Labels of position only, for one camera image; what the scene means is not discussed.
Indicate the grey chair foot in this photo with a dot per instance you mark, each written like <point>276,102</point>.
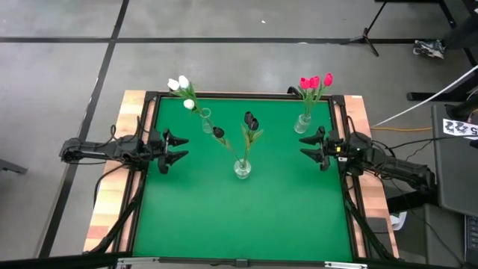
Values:
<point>13,167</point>

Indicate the grey cabinet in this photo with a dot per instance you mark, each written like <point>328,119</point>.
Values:
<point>455,175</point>

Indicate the clear glass bottle vase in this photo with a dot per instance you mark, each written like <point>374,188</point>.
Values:
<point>301,127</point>

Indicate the clear round glass vase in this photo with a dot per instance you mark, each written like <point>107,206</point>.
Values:
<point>242,172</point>

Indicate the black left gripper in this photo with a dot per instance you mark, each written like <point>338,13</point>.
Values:
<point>153,149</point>

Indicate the person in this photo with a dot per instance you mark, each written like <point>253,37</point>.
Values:
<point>463,33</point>

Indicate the white number tag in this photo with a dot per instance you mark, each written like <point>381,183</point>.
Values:
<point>459,128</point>

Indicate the pink artificial tulip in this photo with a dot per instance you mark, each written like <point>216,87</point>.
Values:
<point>328,79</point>
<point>314,81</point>
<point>305,83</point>

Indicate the grey computer case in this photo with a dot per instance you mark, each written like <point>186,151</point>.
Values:
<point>429,239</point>

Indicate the white artificial tulip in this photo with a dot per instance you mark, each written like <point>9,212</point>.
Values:
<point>183,81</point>
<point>189,104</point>
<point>173,84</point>

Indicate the white floor object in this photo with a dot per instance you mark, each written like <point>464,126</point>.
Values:
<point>399,220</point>

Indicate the clear glass flask vase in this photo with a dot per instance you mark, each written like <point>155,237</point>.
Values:
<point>207,127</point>

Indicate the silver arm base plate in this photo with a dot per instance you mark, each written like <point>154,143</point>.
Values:
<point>342,158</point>

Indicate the green table mat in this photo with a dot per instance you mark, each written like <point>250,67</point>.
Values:
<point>194,224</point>

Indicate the person's shoe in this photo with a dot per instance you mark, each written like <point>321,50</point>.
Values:
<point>429,48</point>

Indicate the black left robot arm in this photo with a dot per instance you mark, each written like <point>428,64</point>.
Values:
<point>93,149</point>

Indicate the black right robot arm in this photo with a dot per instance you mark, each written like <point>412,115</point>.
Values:
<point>403,172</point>

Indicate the black tripod stand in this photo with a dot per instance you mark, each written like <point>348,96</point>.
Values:
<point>364,36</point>

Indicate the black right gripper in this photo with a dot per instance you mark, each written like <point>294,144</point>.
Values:
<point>338,149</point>

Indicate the silver metal bracket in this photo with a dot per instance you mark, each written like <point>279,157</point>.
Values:
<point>138,261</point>
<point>345,265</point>

